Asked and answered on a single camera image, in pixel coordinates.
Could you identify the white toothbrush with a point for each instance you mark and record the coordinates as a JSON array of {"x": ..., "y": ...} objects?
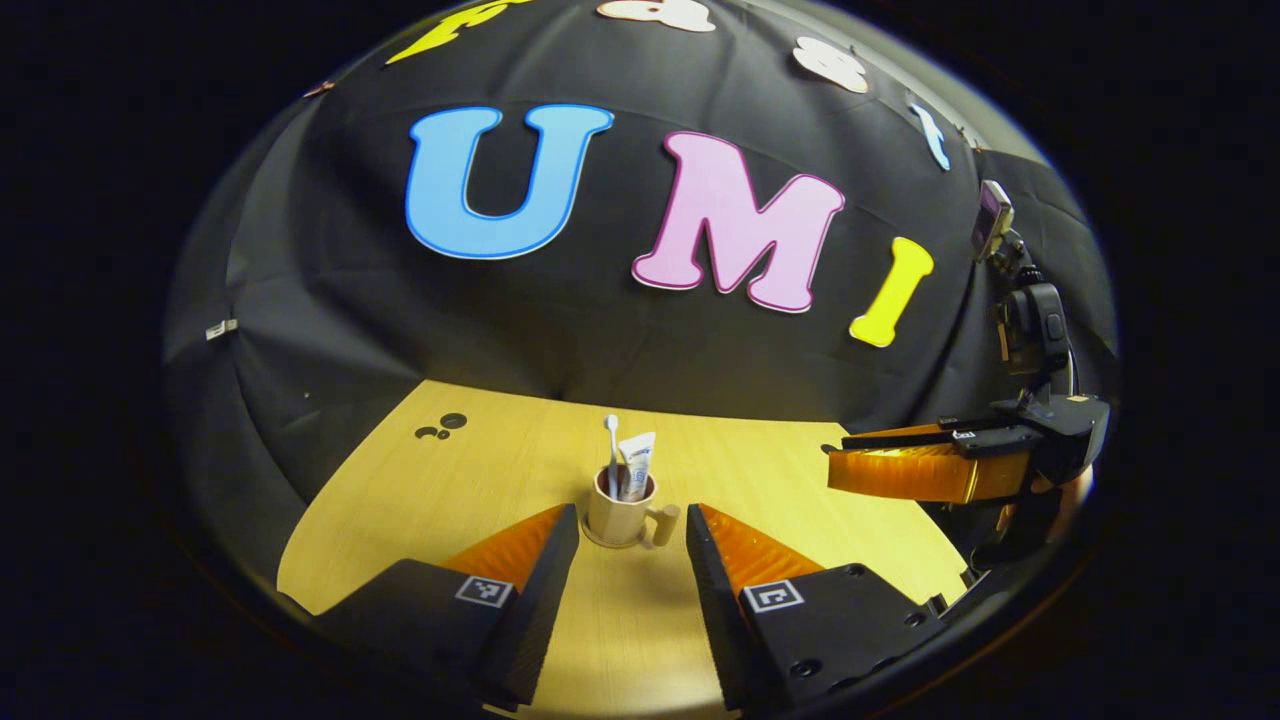
[{"x": 611, "y": 450}]

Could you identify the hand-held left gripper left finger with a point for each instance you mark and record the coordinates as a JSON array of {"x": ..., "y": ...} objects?
[{"x": 535, "y": 600}]

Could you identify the white cloth clip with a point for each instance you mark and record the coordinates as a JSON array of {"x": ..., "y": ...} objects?
[{"x": 221, "y": 329}]

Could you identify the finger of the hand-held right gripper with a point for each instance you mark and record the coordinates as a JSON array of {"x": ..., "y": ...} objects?
[
  {"x": 920, "y": 475},
  {"x": 960, "y": 436}
]

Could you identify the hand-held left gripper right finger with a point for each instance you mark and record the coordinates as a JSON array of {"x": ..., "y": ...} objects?
[{"x": 715, "y": 600}]

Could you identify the copper cloth clip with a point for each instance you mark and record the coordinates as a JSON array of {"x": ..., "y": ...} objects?
[{"x": 318, "y": 89}]

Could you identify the wooden desktop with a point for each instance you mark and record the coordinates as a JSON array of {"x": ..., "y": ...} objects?
[{"x": 620, "y": 640}]

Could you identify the black backdrop cloth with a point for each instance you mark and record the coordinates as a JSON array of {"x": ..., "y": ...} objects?
[{"x": 600, "y": 330}]

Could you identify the white toothpaste tube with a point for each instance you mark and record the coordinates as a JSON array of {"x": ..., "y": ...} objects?
[{"x": 636, "y": 465}]

